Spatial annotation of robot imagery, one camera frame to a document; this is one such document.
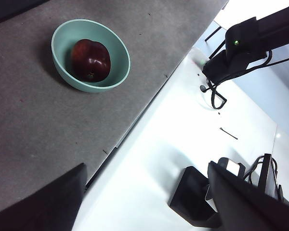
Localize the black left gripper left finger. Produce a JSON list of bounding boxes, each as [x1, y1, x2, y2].
[[0, 163, 88, 231]]

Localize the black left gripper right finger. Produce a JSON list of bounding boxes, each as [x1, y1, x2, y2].
[[208, 161, 289, 231]]

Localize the dark red plum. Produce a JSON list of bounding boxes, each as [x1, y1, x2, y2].
[[70, 38, 112, 83]]

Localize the teal ribbed bowl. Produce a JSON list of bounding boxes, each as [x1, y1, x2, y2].
[[51, 19, 131, 93]]

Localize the black flat panel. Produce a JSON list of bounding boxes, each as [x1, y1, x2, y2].
[[257, 153, 284, 202]]

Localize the thin black rod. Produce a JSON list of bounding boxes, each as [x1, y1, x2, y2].
[[220, 127, 238, 140]]

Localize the black rectangular tray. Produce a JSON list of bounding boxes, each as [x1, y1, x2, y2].
[[0, 0, 50, 26]]

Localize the black base cable loop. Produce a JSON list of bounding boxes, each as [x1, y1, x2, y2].
[[200, 49, 289, 109]]

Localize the black metal frame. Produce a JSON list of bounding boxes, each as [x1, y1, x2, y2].
[[204, 20, 226, 60]]

